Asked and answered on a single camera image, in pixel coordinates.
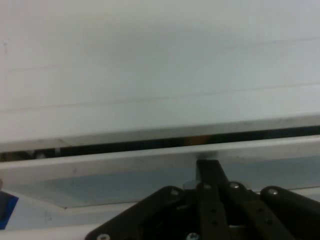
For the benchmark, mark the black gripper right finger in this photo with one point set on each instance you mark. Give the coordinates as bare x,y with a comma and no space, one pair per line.
287,217

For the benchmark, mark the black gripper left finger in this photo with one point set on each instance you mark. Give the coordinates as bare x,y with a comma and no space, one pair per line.
211,207

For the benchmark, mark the blue flat item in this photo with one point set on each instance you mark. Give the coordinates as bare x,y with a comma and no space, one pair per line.
7,211

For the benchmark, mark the cream toaster oven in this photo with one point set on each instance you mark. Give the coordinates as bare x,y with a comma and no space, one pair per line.
100,186

